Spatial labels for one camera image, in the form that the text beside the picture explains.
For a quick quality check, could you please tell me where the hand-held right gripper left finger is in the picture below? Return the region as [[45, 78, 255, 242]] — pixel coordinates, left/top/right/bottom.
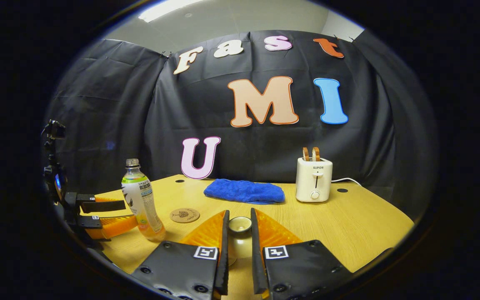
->
[[131, 210, 230, 300]]

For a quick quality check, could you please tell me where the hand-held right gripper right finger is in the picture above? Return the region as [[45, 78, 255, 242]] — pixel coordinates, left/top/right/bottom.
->
[[250, 207, 353, 300]]

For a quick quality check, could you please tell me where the white label plastic water bottle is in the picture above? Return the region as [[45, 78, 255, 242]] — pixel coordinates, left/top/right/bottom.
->
[[121, 158, 166, 242]]

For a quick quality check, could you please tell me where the round cork coaster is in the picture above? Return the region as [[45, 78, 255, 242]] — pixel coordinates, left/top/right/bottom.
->
[[170, 208, 200, 224]]

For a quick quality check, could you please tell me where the blue folded towel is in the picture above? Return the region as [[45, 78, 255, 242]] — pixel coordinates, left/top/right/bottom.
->
[[203, 179, 285, 205]]

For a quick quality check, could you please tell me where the black backdrop cloth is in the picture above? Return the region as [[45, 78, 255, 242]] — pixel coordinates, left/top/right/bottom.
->
[[42, 29, 438, 217]]

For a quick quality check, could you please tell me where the white toaster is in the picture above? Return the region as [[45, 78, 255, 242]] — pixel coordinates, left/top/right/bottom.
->
[[295, 157, 333, 203]]

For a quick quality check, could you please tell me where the ceiling light panel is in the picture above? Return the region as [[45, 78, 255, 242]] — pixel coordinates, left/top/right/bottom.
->
[[138, 0, 207, 23]]

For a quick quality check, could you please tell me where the white toaster cable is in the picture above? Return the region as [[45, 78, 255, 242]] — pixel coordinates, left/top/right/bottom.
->
[[332, 177, 362, 187]]

